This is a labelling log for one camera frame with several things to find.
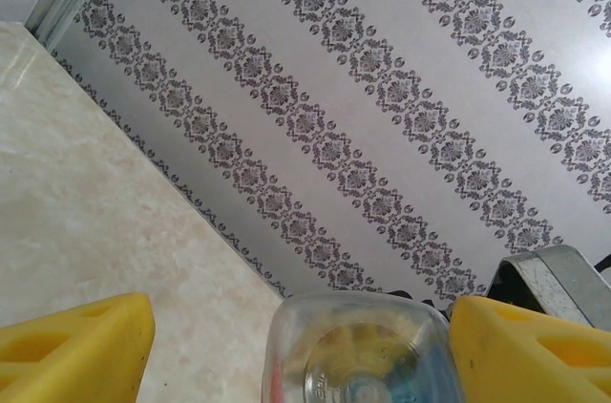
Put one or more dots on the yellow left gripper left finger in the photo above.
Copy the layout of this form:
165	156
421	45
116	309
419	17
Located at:
71	360

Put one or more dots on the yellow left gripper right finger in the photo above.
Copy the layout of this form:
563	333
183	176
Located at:
525	365

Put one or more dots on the clear bottle with blue label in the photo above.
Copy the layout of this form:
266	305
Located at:
363	360

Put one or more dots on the grey metal bar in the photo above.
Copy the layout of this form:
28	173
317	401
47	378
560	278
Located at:
549	279

